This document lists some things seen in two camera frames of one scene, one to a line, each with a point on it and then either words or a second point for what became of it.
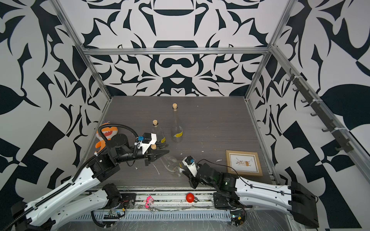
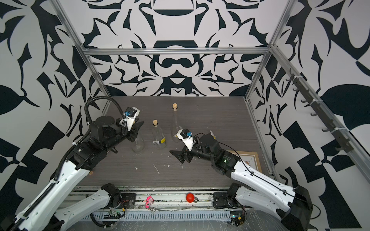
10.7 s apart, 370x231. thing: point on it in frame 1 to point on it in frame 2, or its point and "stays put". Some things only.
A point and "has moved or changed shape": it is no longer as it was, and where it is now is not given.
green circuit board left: x=112 y=215 stays put
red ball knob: x=190 y=197 stays put
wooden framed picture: x=243 y=163 stays put
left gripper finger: x=154 y=155 to x=132 y=134
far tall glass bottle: x=177 y=132 stays put
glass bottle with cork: x=171 y=164 has moved or changed shape
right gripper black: x=191 y=182 to x=178 y=154
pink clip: x=149 y=200 stays put
